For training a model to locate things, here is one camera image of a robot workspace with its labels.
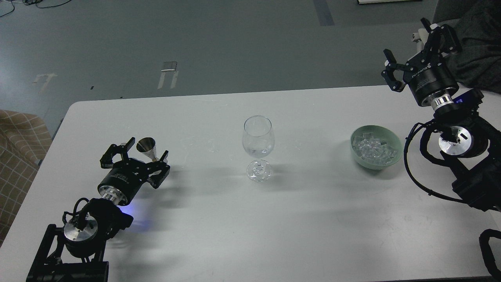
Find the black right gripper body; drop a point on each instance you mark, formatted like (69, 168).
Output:
(428, 77)

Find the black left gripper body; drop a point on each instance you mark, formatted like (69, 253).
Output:
(123, 182)

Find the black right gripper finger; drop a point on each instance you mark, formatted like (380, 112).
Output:
(436, 40)
(391, 66)

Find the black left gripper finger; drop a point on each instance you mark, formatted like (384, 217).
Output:
(106, 161)
(158, 170)

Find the steel cocktail jigger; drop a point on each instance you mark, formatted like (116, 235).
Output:
(147, 147)

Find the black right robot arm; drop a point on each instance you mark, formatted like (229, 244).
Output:
(457, 137)

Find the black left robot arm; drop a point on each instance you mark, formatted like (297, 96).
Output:
(75, 251)

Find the pile of clear ice cubes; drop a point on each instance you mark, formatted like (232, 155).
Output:
(373, 149)

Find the clear wine glass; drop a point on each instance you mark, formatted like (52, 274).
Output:
(258, 141)

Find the white office chair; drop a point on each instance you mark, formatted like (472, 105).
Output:
(421, 38)

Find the dark grey jacket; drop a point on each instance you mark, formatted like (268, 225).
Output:
(478, 26)

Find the green bowl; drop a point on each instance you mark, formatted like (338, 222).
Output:
(383, 133)

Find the beige checkered cloth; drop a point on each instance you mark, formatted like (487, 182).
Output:
(24, 143)

